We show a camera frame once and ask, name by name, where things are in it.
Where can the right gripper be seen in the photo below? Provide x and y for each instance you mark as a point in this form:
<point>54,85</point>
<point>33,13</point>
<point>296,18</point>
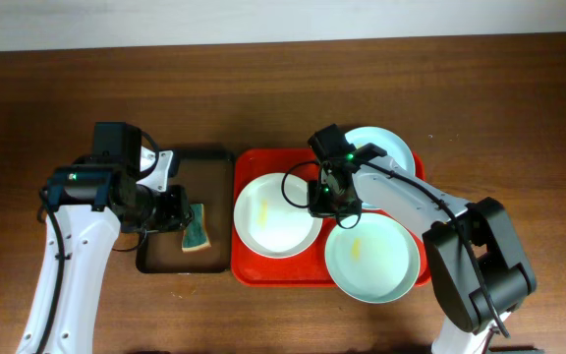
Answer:
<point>332,206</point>

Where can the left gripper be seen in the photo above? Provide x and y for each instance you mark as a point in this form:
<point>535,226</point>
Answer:
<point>178,208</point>

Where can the green yellow sponge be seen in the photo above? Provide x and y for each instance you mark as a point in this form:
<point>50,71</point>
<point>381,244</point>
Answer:
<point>195,237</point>

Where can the white plate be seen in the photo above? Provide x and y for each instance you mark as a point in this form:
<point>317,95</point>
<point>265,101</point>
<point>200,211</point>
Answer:
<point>270,218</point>

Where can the pale green plate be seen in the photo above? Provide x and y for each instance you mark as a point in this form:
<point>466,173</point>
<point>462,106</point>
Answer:
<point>373,258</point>

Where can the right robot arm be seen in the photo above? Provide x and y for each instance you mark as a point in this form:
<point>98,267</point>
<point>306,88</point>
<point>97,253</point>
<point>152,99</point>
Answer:
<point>479,270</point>

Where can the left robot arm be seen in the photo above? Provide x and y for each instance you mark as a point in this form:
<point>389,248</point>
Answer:
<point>87,207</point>

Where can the black plastic tray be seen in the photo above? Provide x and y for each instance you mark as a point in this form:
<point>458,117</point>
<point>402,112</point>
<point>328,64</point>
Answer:
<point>208,177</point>

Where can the red plastic tray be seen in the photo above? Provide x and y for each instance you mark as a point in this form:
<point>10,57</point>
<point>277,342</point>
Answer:
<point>307,269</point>

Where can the light blue plate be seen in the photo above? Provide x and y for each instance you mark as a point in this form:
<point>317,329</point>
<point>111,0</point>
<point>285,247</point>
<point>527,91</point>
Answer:
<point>394,146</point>

